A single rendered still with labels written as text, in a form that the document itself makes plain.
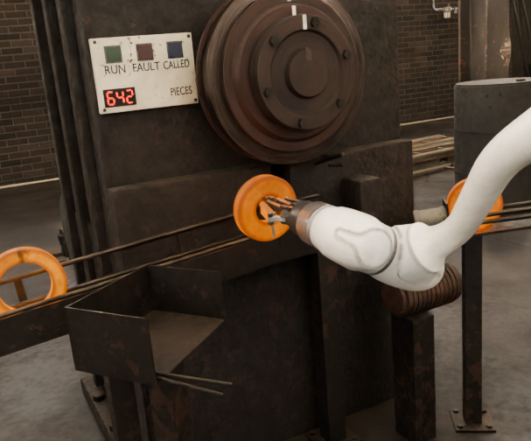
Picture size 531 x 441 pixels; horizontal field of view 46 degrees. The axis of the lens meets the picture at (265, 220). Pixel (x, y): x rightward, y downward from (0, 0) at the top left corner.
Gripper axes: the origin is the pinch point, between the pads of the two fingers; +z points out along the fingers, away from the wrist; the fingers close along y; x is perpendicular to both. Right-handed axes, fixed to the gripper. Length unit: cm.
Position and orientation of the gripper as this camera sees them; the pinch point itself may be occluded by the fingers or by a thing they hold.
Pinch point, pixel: (265, 200)
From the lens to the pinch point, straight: 144.8
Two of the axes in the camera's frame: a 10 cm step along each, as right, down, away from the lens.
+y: 8.8, -2.0, 4.4
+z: -4.7, -2.3, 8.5
